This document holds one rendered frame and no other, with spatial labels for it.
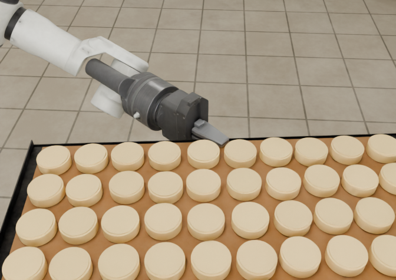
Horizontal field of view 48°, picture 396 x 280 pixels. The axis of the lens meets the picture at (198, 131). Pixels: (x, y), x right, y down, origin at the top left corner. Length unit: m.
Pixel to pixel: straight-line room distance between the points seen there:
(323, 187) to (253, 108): 1.77
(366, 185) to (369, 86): 2.06
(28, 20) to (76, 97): 1.71
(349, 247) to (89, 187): 0.36
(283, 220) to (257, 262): 0.07
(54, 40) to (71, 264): 0.42
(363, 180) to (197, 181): 0.24
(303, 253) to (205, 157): 0.20
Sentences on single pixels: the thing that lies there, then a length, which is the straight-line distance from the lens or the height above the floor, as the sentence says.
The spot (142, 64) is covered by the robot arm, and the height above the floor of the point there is 1.04.
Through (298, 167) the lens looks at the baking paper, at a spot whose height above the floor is 1.00.
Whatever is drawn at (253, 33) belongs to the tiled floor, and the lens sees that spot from 3.06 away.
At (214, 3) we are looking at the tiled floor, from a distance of 3.44.
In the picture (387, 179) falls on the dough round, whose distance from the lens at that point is 0.70.
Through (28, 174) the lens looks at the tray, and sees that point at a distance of 0.72.
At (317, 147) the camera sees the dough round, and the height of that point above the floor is 1.02.
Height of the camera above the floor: 1.50
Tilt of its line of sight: 42 degrees down
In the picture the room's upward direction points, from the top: straight up
